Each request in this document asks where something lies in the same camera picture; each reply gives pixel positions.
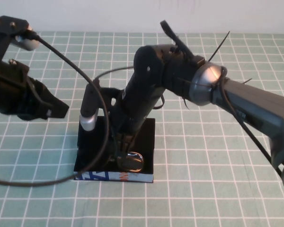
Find black zip tie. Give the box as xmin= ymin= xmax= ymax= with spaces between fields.
xmin=208 ymin=30 xmax=231 ymax=62

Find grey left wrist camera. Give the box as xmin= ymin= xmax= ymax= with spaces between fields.
xmin=10 ymin=27 xmax=40 ymax=52

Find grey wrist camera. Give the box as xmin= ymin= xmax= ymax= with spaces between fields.
xmin=10 ymin=27 xmax=40 ymax=52
xmin=79 ymin=79 xmax=102 ymax=132

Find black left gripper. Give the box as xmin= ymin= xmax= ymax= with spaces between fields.
xmin=0 ymin=59 xmax=70 ymax=121

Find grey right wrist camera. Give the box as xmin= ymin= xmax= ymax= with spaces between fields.
xmin=79 ymin=79 xmax=102 ymax=132

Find black framed glasses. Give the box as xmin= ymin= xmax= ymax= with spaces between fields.
xmin=108 ymin=151 xmax=145 ymax=174

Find black right camera bracket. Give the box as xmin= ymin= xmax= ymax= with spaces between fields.
xmin=99 ymin=87 xmax=124 ymax=112

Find black left camera cable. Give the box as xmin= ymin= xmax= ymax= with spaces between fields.
xmin=0 ymin=33 xmax=109 ymax=187

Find black printed glasses case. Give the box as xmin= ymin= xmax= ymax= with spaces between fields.
xmin=73 ymin=115 xmax=156 ymax=184

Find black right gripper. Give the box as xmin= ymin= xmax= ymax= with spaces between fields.
xmin=107 ymin=78 xmax=166 ymax=164

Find black right camera cable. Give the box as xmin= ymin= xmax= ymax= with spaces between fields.
xmin=94 ymin=66 xmax=135 ymax=83

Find black camera cable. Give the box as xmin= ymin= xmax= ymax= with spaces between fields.
xmin=94 ymin=66 xmax=135 ymax=83
xmin=0 ymin=33 xmax=109 ymax=187

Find black left camera bracket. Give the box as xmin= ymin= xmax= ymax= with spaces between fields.
xmin=0 ymin=15 xmax=30 ymax=63

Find black camera bracket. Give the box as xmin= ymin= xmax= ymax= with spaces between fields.
xmin=99 ymin=87 xmax=124 ymax=112
xmin=0 ymin=15 xmax=30 ymax=63

